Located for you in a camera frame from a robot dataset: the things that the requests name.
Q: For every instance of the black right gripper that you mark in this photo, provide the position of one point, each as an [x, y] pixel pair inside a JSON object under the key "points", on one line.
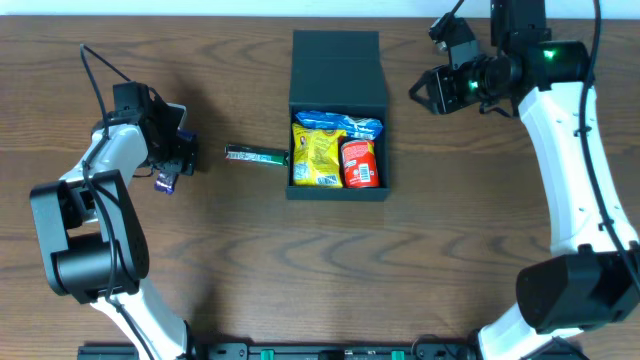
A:
{"points": [[445, 89]]}

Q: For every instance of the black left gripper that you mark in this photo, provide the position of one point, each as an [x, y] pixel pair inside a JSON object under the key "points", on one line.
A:
{"points": [[185, 155]]}

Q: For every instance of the purple chocolate bar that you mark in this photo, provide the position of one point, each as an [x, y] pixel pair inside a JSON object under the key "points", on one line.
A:
{"points": [[167, 181]]}

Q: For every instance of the blue Oreo cookie pack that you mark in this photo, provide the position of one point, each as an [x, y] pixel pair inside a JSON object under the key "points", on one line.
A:
{"points": [[355, 127]]}

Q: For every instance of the red soda can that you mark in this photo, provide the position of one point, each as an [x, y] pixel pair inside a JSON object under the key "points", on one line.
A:
{"points": [[359, 164]]}

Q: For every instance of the black gift box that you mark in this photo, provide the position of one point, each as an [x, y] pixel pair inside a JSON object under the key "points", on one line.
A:
{"points": [[340, 72]]}

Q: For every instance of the green candy bar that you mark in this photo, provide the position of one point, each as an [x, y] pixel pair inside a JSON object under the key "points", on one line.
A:
{"points": [[260, 155]]}

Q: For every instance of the yellow snack bag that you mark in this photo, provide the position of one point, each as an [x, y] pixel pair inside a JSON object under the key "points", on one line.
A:
{"points": [[316, 157]]}

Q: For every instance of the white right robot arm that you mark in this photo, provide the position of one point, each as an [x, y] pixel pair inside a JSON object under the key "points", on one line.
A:
{"points": [[592, 277]]}

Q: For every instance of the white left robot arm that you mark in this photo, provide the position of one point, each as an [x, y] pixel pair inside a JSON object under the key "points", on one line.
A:
{"points": [[93, 247]]}

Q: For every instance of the black mounting rail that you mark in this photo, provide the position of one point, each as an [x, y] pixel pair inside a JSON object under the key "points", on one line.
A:
{"points": [[241, 351]]}

